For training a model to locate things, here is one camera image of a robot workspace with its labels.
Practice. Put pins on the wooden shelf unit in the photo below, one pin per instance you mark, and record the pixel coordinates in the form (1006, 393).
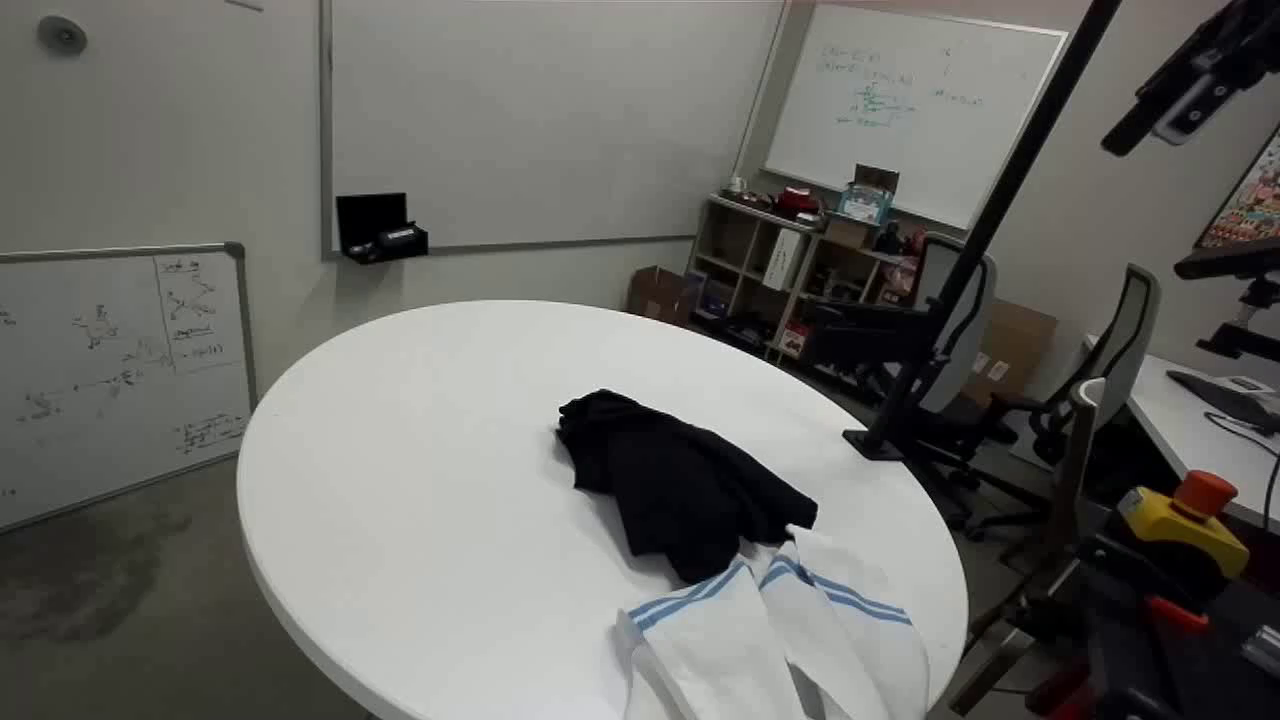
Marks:
(751, 214)

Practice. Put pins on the slim grey-backed office chair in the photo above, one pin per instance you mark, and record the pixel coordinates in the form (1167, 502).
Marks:
(1125, 332)

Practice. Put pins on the colourful picture box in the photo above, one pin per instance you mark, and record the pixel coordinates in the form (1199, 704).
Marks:
(867, 210)

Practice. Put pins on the black marker holder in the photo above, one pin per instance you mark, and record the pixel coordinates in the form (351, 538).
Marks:
(368, 222)

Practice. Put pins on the computer monitor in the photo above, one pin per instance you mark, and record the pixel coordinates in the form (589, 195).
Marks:
(1255, 207)

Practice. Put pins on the long white box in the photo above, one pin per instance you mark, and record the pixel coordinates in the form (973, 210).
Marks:
(787, 261)

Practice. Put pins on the black keyboard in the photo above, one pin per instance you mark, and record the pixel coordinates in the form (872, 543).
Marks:
(1223, 393)

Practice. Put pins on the black metal stand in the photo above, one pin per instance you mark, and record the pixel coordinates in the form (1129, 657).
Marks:
(1122, 641)

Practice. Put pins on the black monitor mount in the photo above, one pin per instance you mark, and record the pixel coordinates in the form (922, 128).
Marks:
(1233, 261)

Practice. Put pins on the white desk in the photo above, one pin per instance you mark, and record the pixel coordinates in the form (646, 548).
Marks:
(1186, 442)

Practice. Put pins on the large cardboard box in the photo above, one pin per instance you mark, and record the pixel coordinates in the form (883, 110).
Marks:
(1018, 349)

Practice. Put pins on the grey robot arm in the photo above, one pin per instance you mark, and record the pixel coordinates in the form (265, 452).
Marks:
(1255, 18)

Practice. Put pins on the low whiteboard with paper sheets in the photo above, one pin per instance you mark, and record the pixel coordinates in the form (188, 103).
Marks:
(80, 387)

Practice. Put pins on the black t-shirt with white dots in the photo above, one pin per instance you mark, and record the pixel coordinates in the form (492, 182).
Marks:
(665, 482)

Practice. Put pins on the small cardboard box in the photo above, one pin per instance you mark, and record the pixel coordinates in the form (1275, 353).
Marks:
(665, 299)

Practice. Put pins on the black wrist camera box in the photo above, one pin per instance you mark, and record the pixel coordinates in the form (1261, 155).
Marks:
(1172, 85)

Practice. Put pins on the red object on shelf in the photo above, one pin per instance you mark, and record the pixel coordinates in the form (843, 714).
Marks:
(796, 203)

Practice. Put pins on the white cloth with blue stripes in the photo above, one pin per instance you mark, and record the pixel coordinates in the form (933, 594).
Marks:
(706, 653)

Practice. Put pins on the red clamp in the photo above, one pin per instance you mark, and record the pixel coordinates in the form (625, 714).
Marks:
(1178, 614)

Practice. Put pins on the large blank wall whiteboard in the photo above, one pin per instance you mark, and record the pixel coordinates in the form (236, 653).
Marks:
(534, 123)

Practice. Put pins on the yellow emergency stop box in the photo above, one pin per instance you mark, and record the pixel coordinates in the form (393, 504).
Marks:
(1172, 520)

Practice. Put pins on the grey-backed office chair with wheels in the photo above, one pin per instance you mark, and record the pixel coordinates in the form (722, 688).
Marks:
(961, 369)

